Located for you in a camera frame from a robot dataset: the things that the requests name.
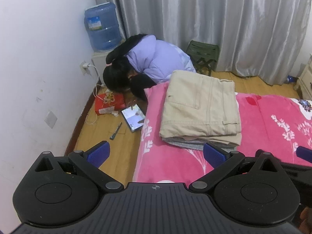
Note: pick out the tablet computer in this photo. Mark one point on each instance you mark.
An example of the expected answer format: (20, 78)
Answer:
(132, 118)

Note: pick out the grey satin curtain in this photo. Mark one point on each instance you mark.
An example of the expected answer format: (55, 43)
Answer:
(219, 17)

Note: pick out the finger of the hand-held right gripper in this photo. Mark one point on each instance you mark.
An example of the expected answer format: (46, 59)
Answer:
(304, 153)

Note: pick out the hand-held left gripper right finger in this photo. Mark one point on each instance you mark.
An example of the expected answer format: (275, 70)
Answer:
(214, 154)

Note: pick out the grey knit sweater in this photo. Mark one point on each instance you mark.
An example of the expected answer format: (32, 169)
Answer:
(185, 144)

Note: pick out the beige pants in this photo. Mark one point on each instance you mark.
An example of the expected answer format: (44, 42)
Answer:
(199, 102)

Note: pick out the crumpled white tissue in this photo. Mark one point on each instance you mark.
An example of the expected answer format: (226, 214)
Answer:
(107, 112)

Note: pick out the green folding stool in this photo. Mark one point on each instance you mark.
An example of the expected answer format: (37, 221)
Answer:
(202, 50)

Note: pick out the grey utility knife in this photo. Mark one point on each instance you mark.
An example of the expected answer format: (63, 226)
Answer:
(115, 132)

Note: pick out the red gift bag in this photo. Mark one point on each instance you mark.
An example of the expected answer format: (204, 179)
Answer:
(114, 104)

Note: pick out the white water dispenser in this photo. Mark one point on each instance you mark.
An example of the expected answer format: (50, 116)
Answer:
(98, 61)

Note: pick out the blue water bottle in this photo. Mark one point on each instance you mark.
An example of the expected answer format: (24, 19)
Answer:
(102, 29)

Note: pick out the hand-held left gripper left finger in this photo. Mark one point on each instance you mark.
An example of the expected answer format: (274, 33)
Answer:
(97, 154)

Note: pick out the small blue toy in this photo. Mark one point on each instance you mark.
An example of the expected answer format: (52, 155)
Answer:
(290, 79)

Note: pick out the blank wall plate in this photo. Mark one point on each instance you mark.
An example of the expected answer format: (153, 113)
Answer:
(50, 120)

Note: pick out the cream nightstand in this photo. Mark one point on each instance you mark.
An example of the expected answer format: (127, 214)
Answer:
(306, 80)

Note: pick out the white wall charger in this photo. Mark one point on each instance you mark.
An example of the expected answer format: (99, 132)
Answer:
(86, 66)

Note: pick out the pink floral blanket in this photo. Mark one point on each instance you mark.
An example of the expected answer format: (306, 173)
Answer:
(268, 117)

